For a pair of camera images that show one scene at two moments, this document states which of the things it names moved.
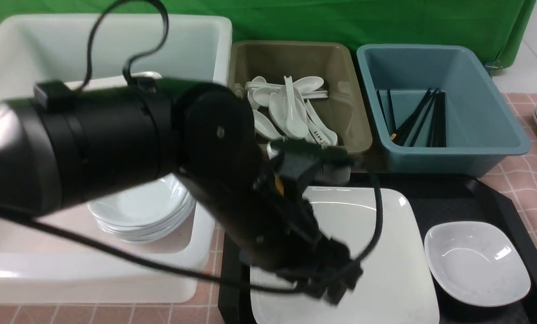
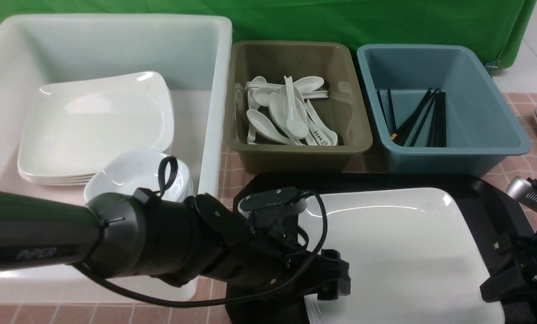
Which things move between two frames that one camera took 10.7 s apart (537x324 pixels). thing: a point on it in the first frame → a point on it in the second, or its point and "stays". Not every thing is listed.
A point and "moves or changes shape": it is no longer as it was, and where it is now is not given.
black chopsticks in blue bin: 436,136 stays
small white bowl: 477,263 moves or changes shape
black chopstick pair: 391,110 stays
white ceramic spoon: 297,125 stays
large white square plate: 396,285 moves or changes shape
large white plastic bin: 21,263 stays
